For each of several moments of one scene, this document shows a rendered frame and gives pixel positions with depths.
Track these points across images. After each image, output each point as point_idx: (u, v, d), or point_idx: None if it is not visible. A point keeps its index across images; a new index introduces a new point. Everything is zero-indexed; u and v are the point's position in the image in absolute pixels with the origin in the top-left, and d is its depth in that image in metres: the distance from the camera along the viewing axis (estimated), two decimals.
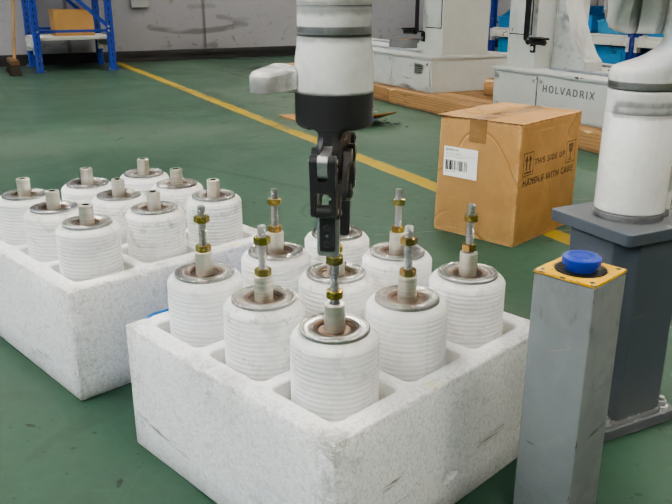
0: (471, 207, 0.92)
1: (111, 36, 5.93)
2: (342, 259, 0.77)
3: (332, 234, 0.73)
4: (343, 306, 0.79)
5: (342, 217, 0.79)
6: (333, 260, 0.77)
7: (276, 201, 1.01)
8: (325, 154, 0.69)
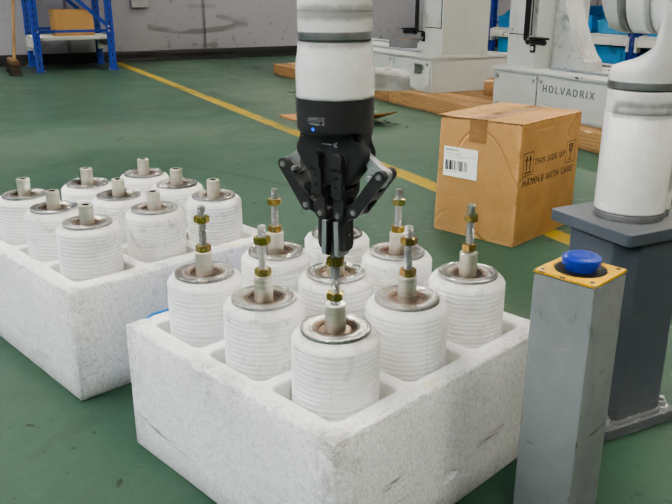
0: (471, 207, 0.92)
1: (111, 36, 5.93)
2: (326, 260, 0.77)
3: (331, 235, 0.77)
4: (334, 308, 0.78)
5: (336, 237, 0.76)
6: (328, 256, 0.78)
7: (276, 201, 1.01)
8: (292, 153, 0.77)
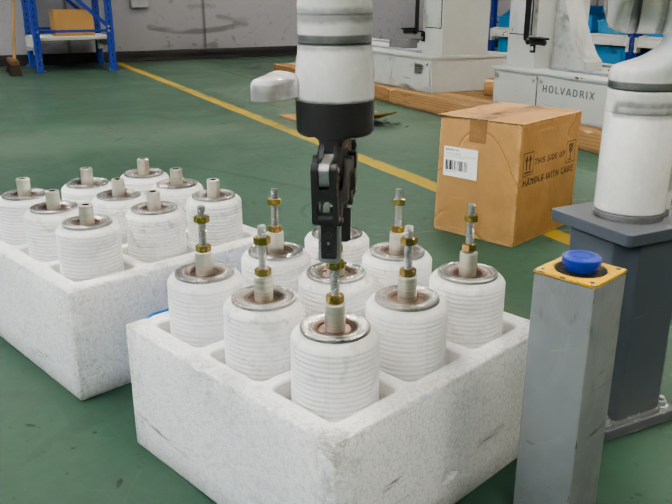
0: (471, 207, 0.92)
1: (111, 36, 5.93)
2: (338, 265, 0.77)
3: (333, 241, 0.74)
4: (333, 307, 0.78)
5: (343, 224, 0.79)
6: (329, 264, 0.77)
7: (276, 201, 1.01)
8: (326, 162, 0.69)
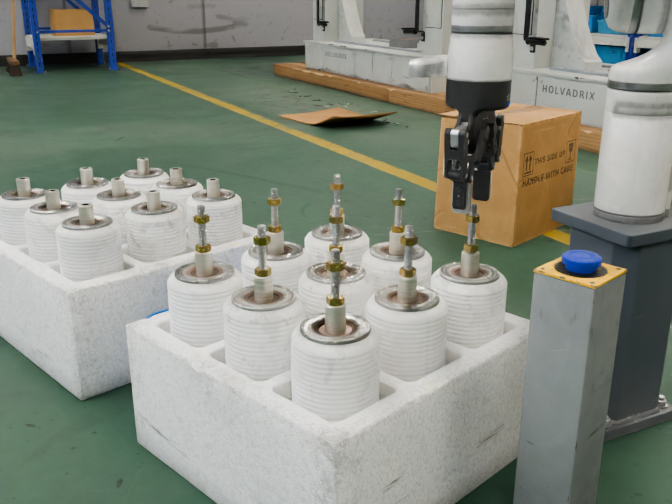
0: (477, 206, 0.93)
1: (111, 36, 5.93)
2: (341, 261, 0.78)
3: (464, 196, 0.90)
4: (330, 308, 0.78)
5: (483, 185, 0.95)
6: (344, 263, 0.77)
7: (276, 201, 1.01)
8: (459, 128, 0.85)
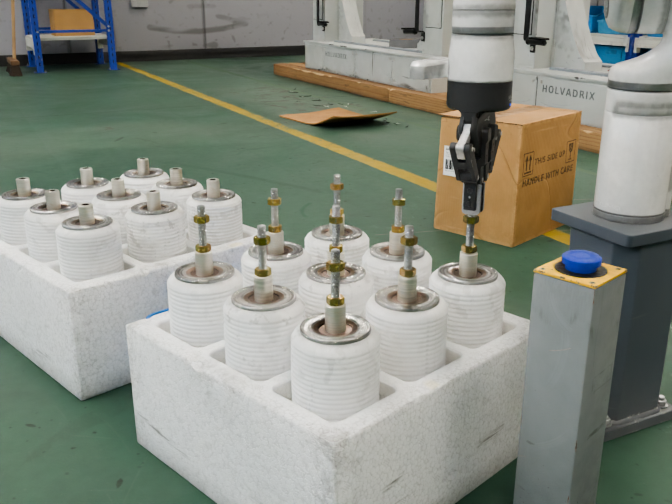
0: None
1: (111, 36, 5.93)
2: (341, 261, 0.78)
3: (475, 197, 0.92)
4: (330, 308, 0.78)
5: (477, 196, 0.92)
6: (344, 263, 0.77)
7: (276, 201, 1.01)
8: (463, 140, 0.85)
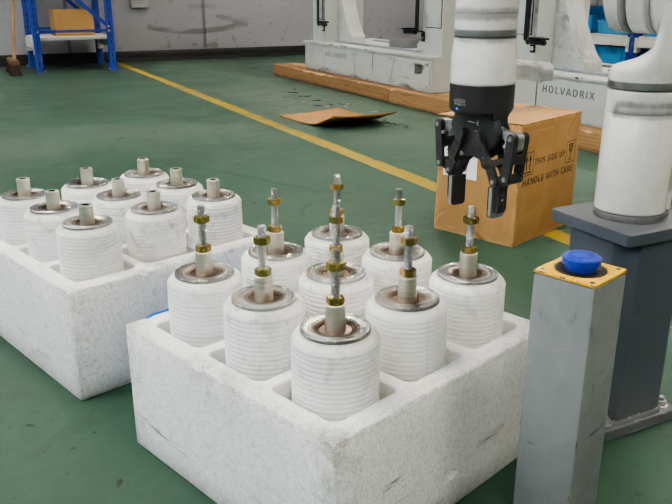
0: (475, 208, 0.93)
1: (111, 36, 5.93)
2: (341, 261, 0.78)
3: (457, 189, 0.94)
4: (330, 308, 0.78)
5: (491, 200, 0.89)
6: (344, 263, 0.77)
7: (276, 201, 1.01)
8: (449, 119, 0.93)
